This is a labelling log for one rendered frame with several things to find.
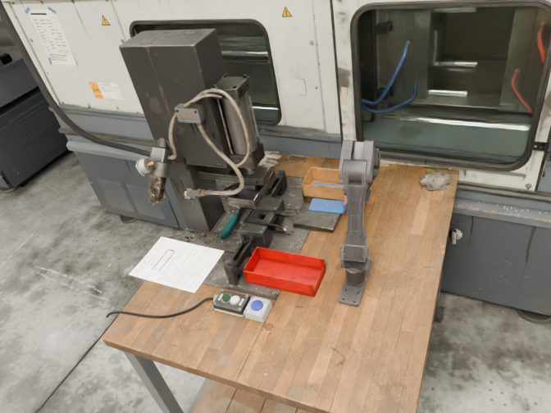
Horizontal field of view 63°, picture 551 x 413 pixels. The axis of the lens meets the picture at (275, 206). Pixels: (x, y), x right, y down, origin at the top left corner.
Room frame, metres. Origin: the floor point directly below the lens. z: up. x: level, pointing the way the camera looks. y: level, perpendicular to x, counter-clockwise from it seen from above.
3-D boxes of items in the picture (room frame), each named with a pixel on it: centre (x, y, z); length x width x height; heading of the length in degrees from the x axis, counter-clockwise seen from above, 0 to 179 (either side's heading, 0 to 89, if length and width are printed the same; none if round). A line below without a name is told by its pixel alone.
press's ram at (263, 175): (1.33, 0.13, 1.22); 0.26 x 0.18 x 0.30; 60
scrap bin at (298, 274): (1.06, 0.02, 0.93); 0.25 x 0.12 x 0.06; 60
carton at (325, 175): (1.46, -0.26, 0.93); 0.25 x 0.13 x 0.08; 60
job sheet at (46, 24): (2.69, 1.03, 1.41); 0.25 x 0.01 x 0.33; 57
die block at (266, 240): (1.31, 0.06, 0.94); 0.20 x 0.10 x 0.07; 150
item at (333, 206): (1.35, -0.21, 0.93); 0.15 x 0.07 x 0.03; 63
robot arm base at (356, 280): (0.97, -0.21, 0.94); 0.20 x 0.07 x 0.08; 150
